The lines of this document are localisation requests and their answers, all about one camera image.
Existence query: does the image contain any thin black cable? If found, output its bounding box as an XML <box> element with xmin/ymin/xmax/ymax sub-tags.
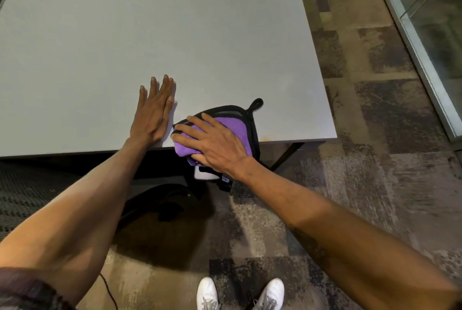
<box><xmin>99</xmin><ymin>273</ymin><xmax>119</xmax><ymax>310</ymax></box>

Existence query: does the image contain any white left shoe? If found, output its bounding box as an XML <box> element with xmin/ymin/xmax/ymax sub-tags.
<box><xmin>196</xmin><ymin>277</ymin><xmax>220</xmax><ymax>310</ymax></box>

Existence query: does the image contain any person's right forearm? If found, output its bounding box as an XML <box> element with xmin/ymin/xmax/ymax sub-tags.
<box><xmin>231</xmin><ymin>157</ymin><xmax>462</xmax><ymax>310</ymax></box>

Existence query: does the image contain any white right shoe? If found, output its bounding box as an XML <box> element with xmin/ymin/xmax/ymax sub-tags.
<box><xmin>252</xmin><ymin>278</ymin><xmax>285</xmax><ymax>310</ymax></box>

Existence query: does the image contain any glass partition with metal frame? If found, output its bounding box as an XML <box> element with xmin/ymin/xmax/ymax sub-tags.
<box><xmin>365</xmin><ymin>0</ymin><xmax>462</xmax><ymax>142</ymax></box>

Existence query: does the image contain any black office chair base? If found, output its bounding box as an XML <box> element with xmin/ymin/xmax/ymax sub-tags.
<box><xmin>117</xmin><ymin>183</ymin><xmax>206</xmax><ymax>231</ymax></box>

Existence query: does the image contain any dark shirt sleeve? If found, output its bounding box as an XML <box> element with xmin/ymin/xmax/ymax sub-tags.
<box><xmin>0</xmin><ymin>267</ymin><xmax>76</xmax><ymax>310</ymax></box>

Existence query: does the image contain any purple cloth with black trim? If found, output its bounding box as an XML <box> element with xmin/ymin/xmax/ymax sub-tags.
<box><xmin>172</xmin><ymin>98</ymin><xmax>264</xmax><ymax>193</ymax></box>

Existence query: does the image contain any person's left forearm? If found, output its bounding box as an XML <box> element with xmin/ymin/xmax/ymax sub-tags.
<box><xmin>0</xmin><ymin>137</ymin><xmax>154</xmax><ymax>307</ymax></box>

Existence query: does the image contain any white shoe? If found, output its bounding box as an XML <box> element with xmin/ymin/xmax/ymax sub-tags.
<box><xmin>196</xmin><ymin>277</ymin><xmax>220</xmax><ymax>310</ymax></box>
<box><xmin>252</xmin><ymin>278</ymin><xmax>285</xmax><ymax>310</ymax></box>

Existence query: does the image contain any black mesh chair seat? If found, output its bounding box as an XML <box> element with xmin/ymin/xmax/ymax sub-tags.
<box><xmin>0</xmin><ymin>160</ymin><xmax>85</xmax><ymax>242</ymax></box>

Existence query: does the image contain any black table leg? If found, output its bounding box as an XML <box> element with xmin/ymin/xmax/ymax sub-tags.
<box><xmin>269</xmin><ymin>142</ymin><xmax>306</xmax><ymax>173</ymax></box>

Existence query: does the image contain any person's left hand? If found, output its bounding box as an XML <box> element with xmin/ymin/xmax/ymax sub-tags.
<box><xmin>129</xmin><ymin>75</ymin><xmax>177</xmax><ymax>148</ymax></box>

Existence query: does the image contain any person's right hand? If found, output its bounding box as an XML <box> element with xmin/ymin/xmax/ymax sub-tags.
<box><xmin>170</xmin><ymin>113</ymin><xmax>253</xmax><ymax>181</ymax></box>

